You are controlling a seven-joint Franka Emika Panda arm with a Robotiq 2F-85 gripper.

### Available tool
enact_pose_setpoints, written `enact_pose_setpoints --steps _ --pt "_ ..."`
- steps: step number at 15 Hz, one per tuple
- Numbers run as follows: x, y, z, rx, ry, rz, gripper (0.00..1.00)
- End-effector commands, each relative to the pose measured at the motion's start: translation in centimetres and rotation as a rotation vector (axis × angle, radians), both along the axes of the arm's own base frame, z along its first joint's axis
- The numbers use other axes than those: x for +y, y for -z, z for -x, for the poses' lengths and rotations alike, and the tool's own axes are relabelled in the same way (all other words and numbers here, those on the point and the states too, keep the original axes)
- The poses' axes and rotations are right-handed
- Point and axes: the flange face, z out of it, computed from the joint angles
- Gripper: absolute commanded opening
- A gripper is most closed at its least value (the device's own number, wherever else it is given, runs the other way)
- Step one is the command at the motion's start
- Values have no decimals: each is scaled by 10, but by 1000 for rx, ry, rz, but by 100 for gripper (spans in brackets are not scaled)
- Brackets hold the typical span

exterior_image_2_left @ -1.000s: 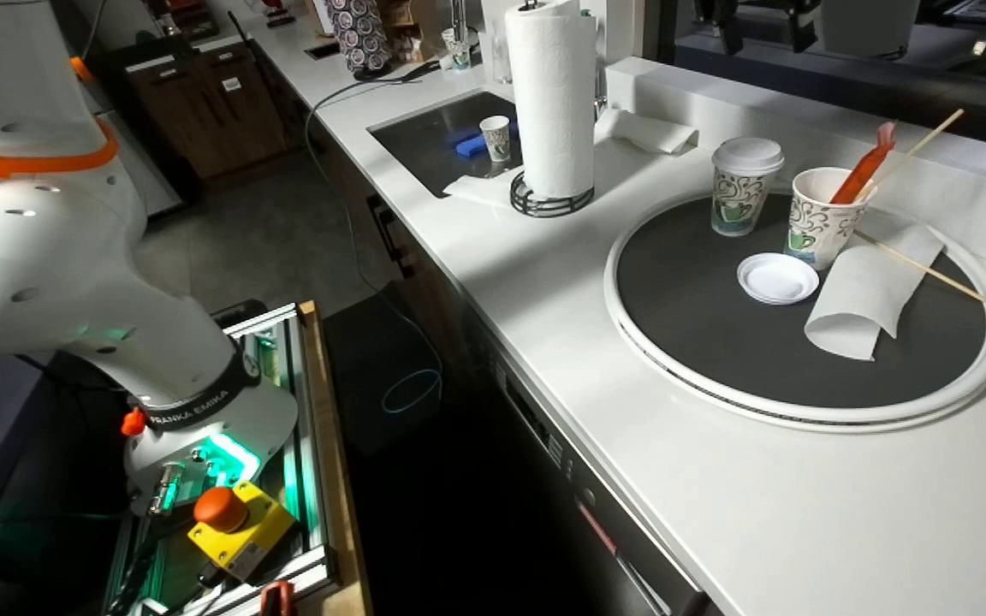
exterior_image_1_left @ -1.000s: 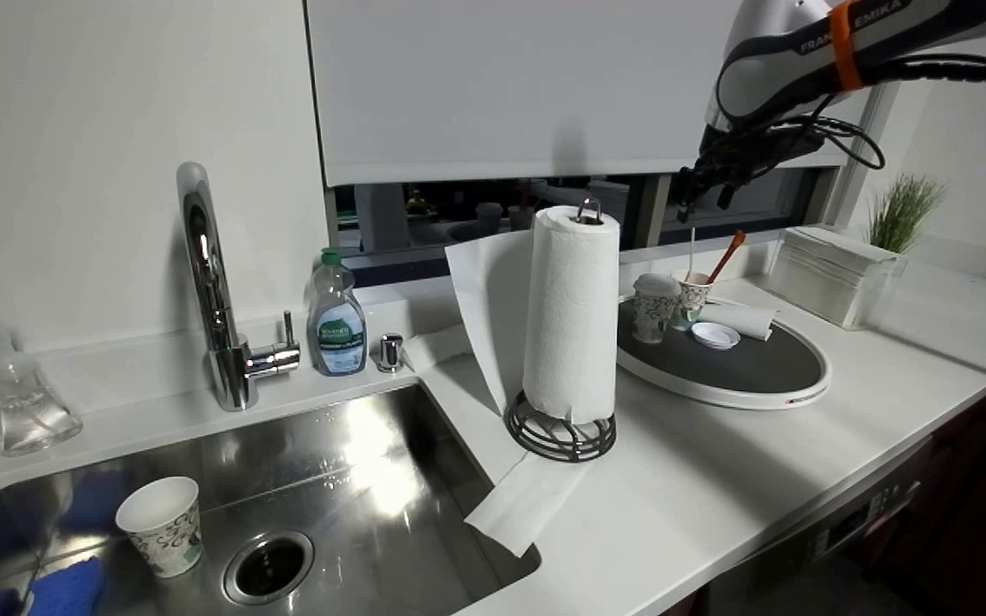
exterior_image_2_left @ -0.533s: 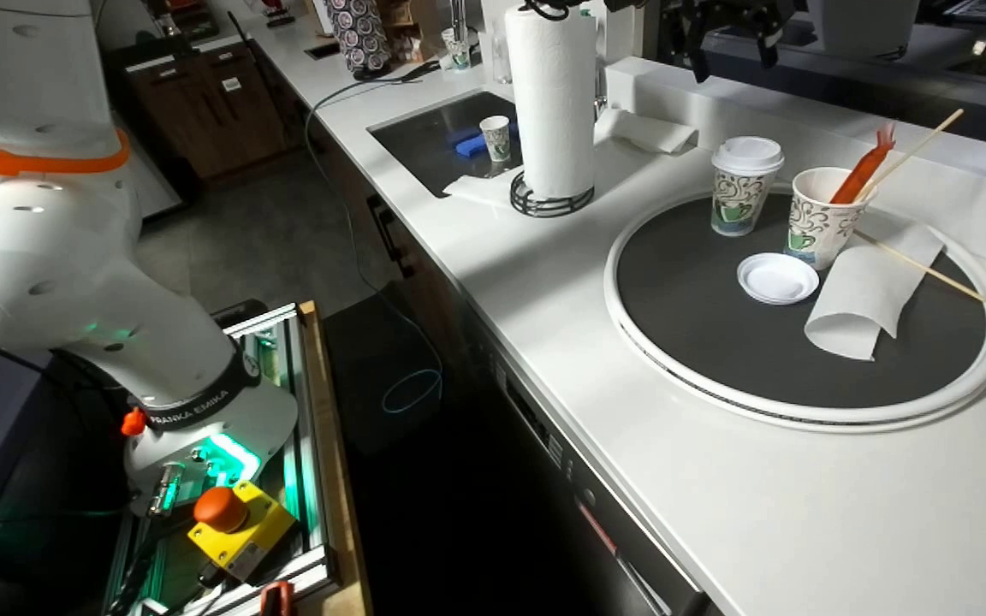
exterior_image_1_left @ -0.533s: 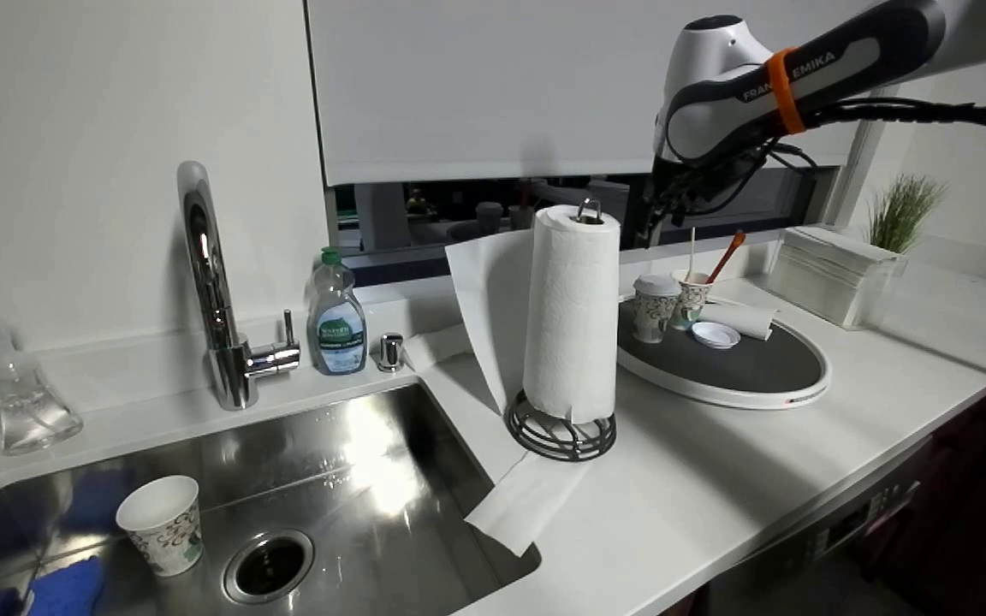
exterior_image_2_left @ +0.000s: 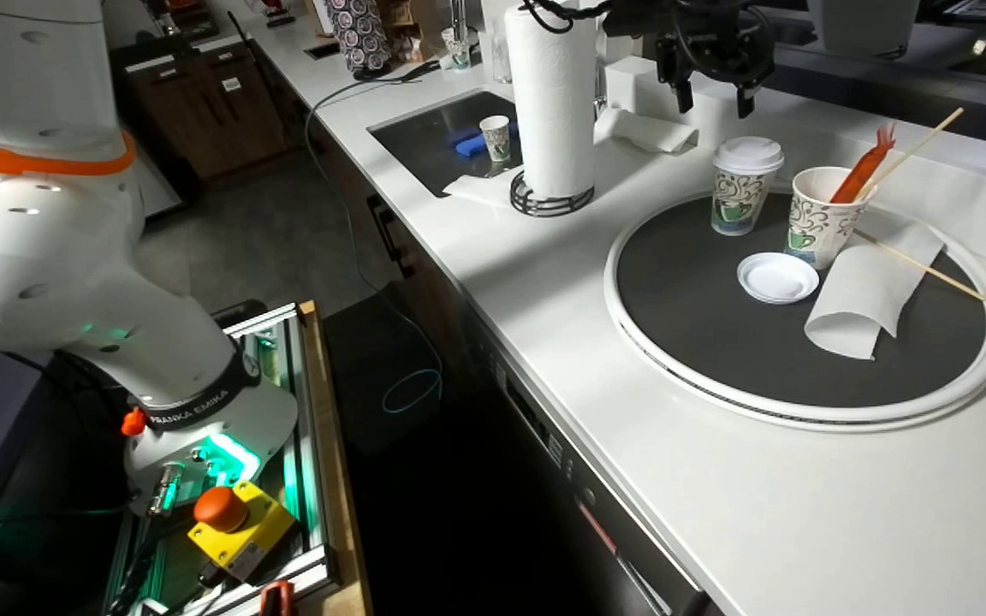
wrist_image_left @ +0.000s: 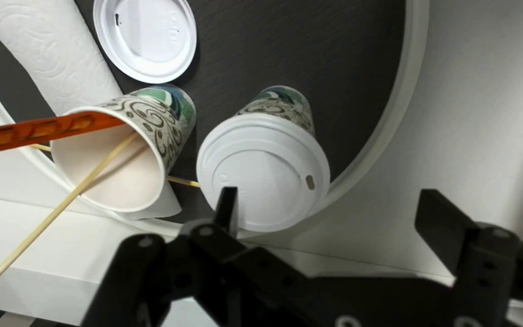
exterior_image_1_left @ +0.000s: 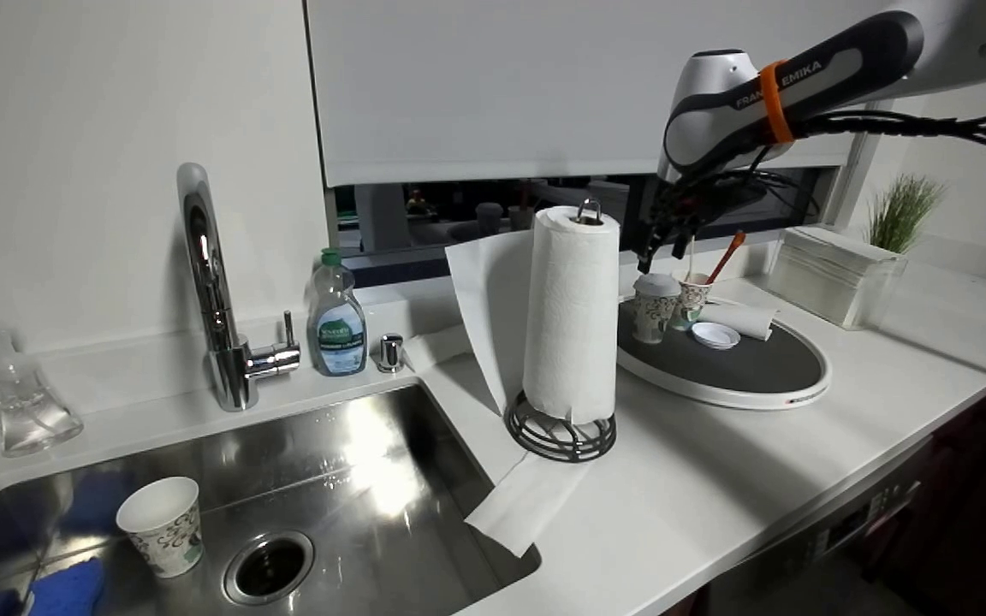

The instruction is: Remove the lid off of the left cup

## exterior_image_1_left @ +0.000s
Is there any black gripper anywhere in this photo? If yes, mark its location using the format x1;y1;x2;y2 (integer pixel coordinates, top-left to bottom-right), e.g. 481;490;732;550
635;169;774;278

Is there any white cup lid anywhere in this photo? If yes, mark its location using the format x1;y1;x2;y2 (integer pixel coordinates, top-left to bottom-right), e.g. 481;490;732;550
630;270;684;303

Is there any clear cup with utensils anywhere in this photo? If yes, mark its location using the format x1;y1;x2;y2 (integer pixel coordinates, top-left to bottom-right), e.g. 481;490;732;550
676;270;715;335

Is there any grey lidded cup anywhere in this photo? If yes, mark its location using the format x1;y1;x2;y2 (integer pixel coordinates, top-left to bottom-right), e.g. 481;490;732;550
630;270;684;351

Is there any patterned paper cup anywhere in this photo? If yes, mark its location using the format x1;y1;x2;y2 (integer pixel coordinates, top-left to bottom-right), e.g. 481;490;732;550
112;474;209;583

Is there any small white dish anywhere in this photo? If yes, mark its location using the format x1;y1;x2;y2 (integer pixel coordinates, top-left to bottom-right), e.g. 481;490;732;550
687;320;748;353

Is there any folded white cloth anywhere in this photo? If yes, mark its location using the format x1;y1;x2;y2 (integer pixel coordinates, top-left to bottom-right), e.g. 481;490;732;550
705;299;778;347

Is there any white paper towel roll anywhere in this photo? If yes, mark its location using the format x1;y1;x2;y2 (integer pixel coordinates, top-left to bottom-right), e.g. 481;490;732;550
443;204;622;561

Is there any oval black white tray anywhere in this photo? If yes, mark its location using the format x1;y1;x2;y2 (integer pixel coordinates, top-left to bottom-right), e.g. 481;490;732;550
614;299;833;415

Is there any white rectangular box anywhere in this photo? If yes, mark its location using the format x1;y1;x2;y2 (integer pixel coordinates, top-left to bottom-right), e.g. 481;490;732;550
764;222;904;334

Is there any dark window pane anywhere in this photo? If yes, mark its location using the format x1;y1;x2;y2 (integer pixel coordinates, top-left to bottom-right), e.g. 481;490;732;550
324;164;842;293

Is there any small green plant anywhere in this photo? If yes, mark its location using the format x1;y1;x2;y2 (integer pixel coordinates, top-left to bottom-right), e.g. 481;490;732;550
871;173;945;258

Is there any white roller blind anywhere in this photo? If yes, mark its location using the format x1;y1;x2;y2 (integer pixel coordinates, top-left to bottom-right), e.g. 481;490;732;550
305;0;911;192

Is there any small chrome knob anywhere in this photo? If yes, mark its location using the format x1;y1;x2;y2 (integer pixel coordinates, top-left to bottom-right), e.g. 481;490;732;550
371;334;410;376

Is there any green dish soap bottle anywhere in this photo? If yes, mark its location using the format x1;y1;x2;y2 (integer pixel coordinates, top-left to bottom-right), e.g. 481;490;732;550
305;245;374;382

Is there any dark cabinet front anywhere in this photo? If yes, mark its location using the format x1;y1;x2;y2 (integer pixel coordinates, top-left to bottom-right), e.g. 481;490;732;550
660;371;986;616

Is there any stainless steel sink basin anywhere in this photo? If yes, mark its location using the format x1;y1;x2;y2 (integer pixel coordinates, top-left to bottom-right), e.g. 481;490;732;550
0;382;546;616

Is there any chrome kitchen faucet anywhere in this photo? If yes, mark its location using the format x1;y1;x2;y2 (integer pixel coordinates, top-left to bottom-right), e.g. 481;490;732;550
175;158;305;415

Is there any round sink drain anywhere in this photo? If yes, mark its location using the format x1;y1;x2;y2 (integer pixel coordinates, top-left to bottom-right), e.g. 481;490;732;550
216;528;319;611

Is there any blue sponge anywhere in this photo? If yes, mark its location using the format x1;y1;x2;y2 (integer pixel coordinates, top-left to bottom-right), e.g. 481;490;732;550
20;557;109;616

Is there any orange handled utensil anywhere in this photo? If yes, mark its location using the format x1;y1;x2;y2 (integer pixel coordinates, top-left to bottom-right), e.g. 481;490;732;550
705;225;750;287

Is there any black wire towel holder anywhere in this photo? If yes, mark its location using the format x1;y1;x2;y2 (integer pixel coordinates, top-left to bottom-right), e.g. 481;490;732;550
503;391;621;467

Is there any black cable bundle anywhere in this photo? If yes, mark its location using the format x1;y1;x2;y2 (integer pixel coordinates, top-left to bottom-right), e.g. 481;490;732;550
742;94;986;173

